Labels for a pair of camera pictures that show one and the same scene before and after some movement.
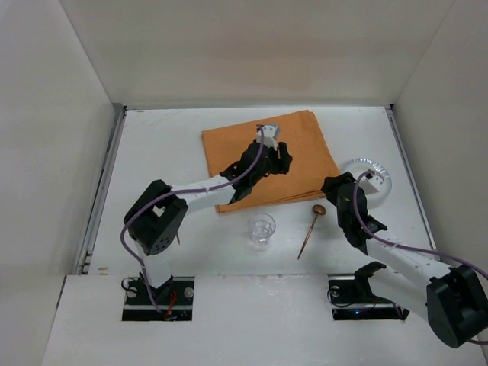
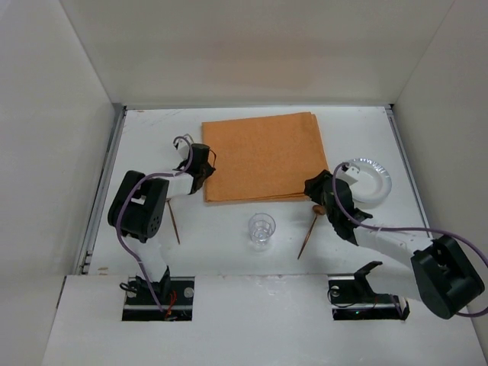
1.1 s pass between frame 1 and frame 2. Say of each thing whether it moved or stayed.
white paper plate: stayed
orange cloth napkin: moved
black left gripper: moved
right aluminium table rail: stayed
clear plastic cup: stayed
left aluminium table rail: stayed
